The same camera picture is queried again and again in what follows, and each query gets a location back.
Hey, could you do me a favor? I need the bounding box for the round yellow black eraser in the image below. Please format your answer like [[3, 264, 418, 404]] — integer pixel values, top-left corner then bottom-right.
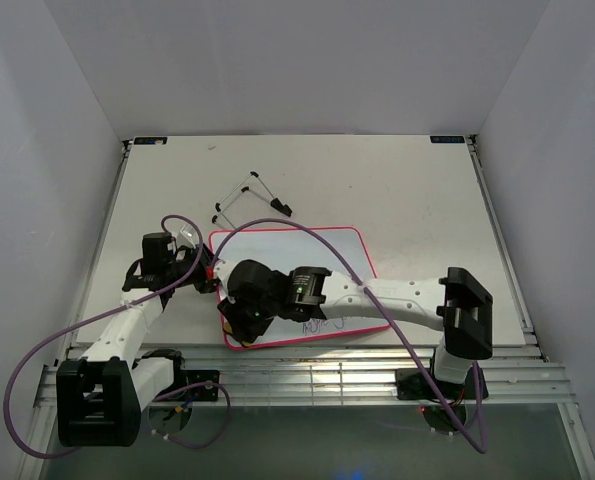
[[223, 323, 252, 348]]

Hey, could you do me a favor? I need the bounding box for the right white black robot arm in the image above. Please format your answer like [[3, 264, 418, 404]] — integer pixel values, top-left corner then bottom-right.
[[213, 259, 493, 397]]

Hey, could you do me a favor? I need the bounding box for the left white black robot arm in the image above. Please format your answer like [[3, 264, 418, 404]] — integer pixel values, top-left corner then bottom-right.
[[56, 232, 215, 447]]

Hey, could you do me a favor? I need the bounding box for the left blue table label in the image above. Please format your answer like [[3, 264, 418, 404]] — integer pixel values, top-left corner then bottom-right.
[[133, 137, 168, 146]]

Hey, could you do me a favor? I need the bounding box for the blue table label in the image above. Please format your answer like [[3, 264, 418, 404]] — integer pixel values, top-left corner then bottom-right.
[[430, 135, 466, 144], [133, 137, 168, 146]]

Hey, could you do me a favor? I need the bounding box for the right blue table label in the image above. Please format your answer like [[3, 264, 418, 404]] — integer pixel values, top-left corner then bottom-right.
[[430, 135, 466, 144]]

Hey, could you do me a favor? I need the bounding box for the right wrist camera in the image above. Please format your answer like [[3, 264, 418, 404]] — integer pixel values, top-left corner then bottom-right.
[[207, 260, 235, 288]]

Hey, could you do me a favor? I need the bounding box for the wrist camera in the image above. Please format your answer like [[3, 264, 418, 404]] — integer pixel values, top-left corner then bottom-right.
[[176, 224, 201, 248], [207, 260, 235, 288]]

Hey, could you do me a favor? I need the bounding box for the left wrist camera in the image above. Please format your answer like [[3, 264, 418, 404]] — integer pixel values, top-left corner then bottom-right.
[[176, 224, 201, 248]]

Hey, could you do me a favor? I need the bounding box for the aluminium front rail frame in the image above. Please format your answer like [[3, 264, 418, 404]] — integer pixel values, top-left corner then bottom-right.
[[32, 344, 578, 409]]

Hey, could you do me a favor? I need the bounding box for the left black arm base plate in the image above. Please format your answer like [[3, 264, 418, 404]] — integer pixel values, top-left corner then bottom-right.
[[173, 370, 220, 402]]

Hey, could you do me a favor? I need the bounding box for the black wire easel stand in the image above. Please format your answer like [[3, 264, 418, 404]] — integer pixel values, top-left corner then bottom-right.
[[211, 170, 293, 228]]

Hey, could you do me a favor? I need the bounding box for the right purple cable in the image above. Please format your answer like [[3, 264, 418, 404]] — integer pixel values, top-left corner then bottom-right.
[[209, 219, 488, 455]]

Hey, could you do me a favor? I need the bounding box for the purple cable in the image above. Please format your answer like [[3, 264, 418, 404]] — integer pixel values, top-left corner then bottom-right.
[[2, 214, 231, 459], [209, 219, 488, 455]]

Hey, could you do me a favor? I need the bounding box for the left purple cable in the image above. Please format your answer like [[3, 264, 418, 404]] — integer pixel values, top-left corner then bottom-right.
[[2, 214, 231, 459]]

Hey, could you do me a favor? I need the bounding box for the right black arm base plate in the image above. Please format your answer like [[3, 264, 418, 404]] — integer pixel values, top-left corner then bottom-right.
[[394, 368, 476, 402]]

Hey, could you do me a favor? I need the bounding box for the aluminium table edge rail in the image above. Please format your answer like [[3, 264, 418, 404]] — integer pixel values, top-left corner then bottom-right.
[[465, 134, 550, 363]]

